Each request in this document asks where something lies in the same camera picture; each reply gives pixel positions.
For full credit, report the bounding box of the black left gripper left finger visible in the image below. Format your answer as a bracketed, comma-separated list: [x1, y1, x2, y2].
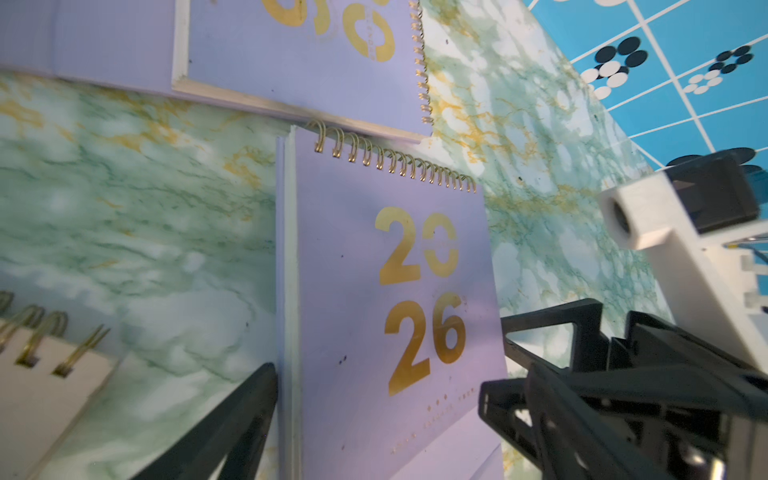
[134, 363, 278, 479]

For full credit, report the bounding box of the pink calendar left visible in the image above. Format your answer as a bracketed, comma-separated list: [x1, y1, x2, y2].
[1, 291, 117, 479]

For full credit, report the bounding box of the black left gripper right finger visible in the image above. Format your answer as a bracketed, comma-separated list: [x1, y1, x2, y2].
[525, 365, 671, 479]

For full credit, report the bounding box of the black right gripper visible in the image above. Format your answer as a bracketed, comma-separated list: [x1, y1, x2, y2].
[478, 298, 767, 479]

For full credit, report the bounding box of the purple calendar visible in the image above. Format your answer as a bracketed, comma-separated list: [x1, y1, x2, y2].
[1, 1, 434, 142]
[276, 121, 507, 479]

